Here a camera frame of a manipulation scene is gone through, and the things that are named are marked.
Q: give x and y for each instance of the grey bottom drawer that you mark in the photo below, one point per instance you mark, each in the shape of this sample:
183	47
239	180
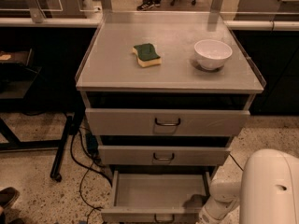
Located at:
156	199

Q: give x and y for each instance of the grey drawer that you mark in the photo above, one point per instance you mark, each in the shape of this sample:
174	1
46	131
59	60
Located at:
164	150
116	113
156	199

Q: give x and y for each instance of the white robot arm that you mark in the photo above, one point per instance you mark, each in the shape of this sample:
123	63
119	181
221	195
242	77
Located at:
267	193

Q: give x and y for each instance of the grey drawer cabinet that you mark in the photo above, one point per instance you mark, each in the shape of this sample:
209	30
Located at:
111	66

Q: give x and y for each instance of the grey top drawer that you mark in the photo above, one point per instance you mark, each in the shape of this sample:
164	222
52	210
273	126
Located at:
116	113

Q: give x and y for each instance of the grey middle drawer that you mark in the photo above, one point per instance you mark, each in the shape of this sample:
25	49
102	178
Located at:
164	150

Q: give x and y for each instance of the green yellow sponge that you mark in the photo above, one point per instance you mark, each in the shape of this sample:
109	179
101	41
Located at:
146	55

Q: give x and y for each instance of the white ceramic bowl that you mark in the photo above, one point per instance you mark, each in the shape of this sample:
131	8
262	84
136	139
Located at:
212	54

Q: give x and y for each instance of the dark shoe bottom left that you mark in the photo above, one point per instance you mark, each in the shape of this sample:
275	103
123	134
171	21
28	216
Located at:
7	196

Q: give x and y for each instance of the white horizontal rail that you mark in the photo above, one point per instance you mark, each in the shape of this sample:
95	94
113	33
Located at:
289	26

